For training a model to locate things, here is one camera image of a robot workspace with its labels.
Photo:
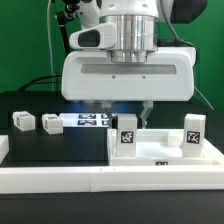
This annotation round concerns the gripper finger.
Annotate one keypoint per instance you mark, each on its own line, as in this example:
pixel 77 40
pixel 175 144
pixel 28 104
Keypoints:
pixel 108 113
pixel 147 109

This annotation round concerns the white U-shaped fence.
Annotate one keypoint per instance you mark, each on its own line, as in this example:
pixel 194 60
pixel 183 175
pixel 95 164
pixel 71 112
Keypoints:
pixel 107 179

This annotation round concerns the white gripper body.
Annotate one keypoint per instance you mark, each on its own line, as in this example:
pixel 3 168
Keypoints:
pixel 90 74

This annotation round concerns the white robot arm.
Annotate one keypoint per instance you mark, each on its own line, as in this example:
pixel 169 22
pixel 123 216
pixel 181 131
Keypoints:
pixel 117 55

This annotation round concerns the white square tabletop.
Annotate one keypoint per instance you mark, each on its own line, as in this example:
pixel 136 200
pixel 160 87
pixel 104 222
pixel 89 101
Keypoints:
pixel 161 147

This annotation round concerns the white sheet with AprilTags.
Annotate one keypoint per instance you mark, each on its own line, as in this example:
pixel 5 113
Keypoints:
pixel 84 119

